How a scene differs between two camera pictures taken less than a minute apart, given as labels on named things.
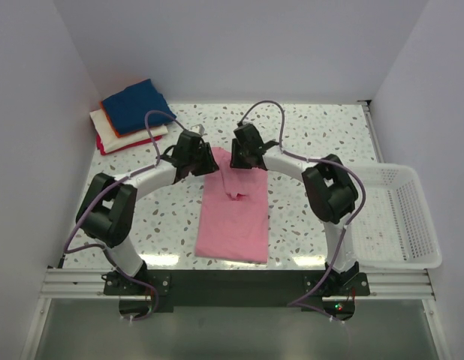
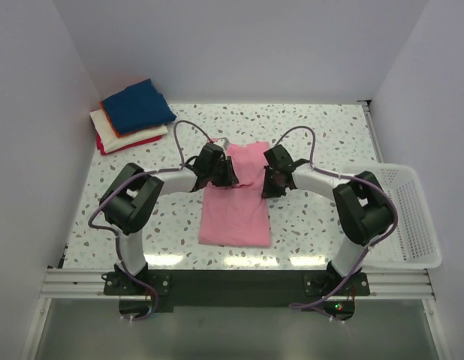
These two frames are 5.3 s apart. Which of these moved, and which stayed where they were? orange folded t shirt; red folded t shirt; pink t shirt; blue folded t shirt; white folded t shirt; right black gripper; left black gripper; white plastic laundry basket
Moved: pink t shirt; left black gripper; right black gripper
Stayed: white folded t shirt; white plastic laundry basket; orange folded t shirt; red folded t shirt; blue folded t shirt
